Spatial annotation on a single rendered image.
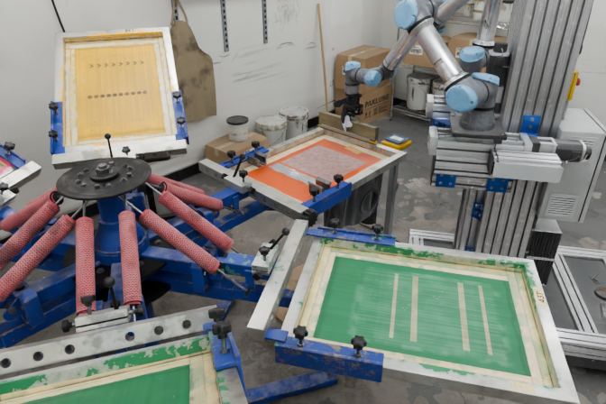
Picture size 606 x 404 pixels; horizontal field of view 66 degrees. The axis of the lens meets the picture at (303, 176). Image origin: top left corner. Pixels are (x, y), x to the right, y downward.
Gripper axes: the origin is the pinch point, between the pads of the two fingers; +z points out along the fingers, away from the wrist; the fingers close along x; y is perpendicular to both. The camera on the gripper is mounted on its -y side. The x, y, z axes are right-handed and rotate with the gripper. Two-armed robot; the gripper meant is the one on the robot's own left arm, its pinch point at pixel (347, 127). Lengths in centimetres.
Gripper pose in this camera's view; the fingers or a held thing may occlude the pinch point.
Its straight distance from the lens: 249.9
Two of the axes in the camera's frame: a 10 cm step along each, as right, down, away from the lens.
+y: 7.3, 3.1, -6.1
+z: 0.1, 8.9, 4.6
